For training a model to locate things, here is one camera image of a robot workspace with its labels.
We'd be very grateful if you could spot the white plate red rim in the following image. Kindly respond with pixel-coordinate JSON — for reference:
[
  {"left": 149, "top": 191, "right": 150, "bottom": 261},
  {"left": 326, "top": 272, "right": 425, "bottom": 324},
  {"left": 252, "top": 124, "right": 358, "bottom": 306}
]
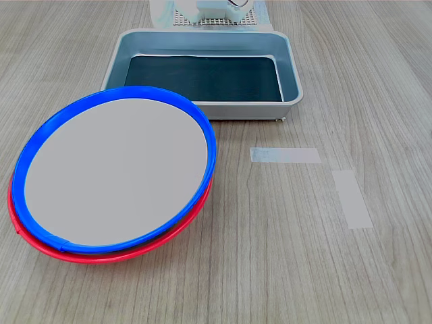
[{"left": 7, "top": 168, "right": 214, "bottom": 265}]

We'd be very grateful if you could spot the steel tray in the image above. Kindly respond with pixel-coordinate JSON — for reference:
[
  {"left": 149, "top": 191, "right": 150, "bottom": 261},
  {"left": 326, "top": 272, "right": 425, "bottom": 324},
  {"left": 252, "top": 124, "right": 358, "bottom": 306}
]
[{"left": 100, "top": 28, "right": 304, "bottom": 122}]

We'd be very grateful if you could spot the translucent tape strip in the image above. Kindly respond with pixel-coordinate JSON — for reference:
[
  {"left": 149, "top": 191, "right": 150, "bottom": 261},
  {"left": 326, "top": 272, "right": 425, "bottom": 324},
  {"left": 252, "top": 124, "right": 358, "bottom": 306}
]
[
  {"left": 331, "top": 170, "right": 374, "bottom": 230},
  {"left": 249, "top": 147, "right": 322, "bottom": 165}
]

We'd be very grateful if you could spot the white plate blue rim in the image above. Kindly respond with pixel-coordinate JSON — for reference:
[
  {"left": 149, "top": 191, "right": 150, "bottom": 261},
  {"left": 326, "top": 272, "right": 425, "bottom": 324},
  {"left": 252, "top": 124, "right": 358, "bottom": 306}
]
[{"left": 15, "top": 86, "right": 217, "bottom": 254}]

